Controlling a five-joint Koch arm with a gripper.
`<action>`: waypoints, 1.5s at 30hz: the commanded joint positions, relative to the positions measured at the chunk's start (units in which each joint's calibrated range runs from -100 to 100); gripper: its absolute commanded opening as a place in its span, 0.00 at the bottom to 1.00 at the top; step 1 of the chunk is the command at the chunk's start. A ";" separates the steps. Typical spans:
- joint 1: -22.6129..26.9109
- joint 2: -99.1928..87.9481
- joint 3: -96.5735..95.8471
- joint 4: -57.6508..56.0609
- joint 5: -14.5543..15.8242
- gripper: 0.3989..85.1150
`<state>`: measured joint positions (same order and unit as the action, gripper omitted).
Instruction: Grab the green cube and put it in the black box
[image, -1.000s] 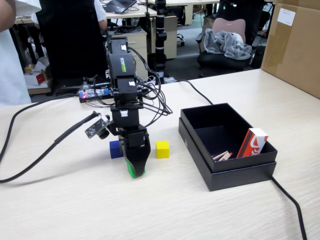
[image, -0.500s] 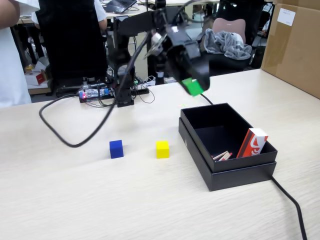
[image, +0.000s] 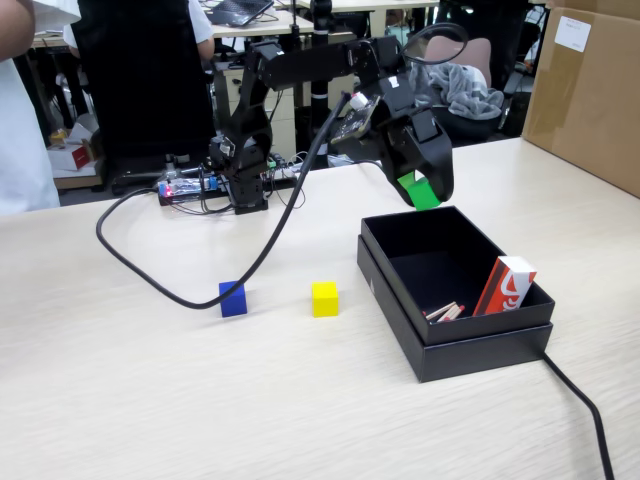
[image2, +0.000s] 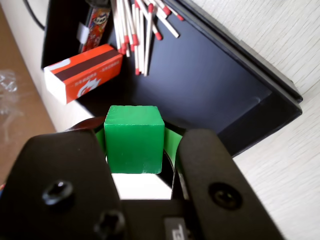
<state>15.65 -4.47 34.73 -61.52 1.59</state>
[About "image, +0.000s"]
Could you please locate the brown flat carton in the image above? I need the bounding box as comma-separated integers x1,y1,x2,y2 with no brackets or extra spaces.
51,166,105,192

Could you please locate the thick black camera cable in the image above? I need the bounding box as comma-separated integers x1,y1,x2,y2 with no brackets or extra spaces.
95,91,352,311

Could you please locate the grey blanket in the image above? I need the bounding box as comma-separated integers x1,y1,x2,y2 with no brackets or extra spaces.
408,61,506,121

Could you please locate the seated person white shirt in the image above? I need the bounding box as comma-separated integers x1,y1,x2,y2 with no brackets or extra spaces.
61,0,217,62

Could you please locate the blue wooden cube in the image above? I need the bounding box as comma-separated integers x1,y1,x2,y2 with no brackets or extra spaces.
218,280,249,319

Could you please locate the beige office desk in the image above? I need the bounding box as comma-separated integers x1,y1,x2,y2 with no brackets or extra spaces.
29,8,317,52

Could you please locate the yellow wooden cube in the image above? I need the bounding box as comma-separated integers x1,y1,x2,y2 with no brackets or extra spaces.
311,280,340,319

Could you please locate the robot controller board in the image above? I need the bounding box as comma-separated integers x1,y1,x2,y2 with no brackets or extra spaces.
156,167,302,207

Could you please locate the black mesh office chair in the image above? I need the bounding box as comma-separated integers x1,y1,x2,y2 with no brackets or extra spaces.
69,0,217,195

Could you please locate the black cardboard box tray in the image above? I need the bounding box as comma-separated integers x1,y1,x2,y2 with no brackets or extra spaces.
360,204,558,347

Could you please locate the white shipping label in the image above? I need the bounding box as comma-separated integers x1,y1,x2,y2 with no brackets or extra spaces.
555,15,593,53

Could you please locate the open white box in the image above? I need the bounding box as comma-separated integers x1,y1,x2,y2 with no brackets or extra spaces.
68,112,102,147

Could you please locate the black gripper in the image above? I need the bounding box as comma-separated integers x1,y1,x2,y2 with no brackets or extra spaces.
374,106,455,209

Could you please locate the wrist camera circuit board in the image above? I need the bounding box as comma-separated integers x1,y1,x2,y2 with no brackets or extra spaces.
329,91,382,147

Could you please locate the thin black stand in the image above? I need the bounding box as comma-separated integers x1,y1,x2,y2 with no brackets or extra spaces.
289,0,305,42

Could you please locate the black looped servo cable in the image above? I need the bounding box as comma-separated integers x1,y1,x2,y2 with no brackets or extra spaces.
399,21,470,67

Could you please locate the white red small box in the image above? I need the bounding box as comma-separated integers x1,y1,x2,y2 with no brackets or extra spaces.
48,143,99,174

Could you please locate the thick black segmented pole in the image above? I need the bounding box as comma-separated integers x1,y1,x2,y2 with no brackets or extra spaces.
308,0,335,170

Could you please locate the standing person white shirt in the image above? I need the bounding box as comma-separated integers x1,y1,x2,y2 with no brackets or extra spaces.
0,0,81,217

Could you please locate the pink office chair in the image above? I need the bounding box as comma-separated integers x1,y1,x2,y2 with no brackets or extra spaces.
423,33,517,147

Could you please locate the red white matchbox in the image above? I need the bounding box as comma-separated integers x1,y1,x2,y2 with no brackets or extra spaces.
471,255,538,318

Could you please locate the green wooden cube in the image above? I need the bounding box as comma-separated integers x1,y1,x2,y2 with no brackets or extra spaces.
405,178,443,212

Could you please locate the thick black power cable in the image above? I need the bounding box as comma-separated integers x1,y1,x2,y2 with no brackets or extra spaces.
355,158,617,480

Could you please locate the beige drawer cabinet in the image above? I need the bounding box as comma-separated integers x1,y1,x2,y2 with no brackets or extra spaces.
214,58,297,152

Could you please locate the black open box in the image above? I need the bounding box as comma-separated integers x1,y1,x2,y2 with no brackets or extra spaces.
355,234,555,385

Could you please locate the black laptop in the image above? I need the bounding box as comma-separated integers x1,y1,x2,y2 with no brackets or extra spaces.
206,0,276,28

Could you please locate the large brown cardboard box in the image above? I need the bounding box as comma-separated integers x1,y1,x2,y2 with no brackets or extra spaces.
520,0,640,199

